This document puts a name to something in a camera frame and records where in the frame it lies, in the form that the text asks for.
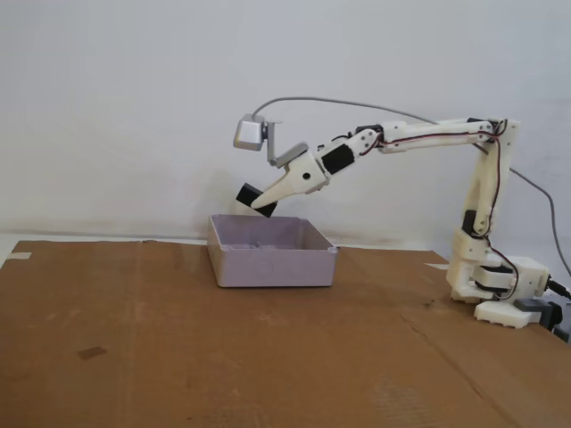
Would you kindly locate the black rectangular block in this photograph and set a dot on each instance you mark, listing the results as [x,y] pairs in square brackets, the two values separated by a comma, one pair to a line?
[246,195]

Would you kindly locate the grey plastic box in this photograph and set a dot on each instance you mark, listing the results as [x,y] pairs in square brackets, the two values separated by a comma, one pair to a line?
[272,269]

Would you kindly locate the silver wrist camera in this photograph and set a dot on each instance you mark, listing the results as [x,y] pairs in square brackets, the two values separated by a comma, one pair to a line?
[249,133]

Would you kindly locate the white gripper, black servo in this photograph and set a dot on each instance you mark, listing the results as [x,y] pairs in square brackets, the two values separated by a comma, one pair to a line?
[300,177]

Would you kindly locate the white tape piece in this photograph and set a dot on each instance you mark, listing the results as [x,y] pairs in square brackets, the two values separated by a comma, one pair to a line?
[20,256]

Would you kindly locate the brown cardboard sheet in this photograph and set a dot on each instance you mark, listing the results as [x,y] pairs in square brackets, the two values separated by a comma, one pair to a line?
[201,356]

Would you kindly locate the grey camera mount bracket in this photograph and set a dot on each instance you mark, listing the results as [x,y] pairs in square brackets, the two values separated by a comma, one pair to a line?
[292,153]

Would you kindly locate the grey and black table clamp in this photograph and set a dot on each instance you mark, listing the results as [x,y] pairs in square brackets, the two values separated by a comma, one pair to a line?
[531,306]

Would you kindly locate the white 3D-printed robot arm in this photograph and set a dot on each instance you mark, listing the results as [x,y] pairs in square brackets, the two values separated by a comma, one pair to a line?
[486,178]

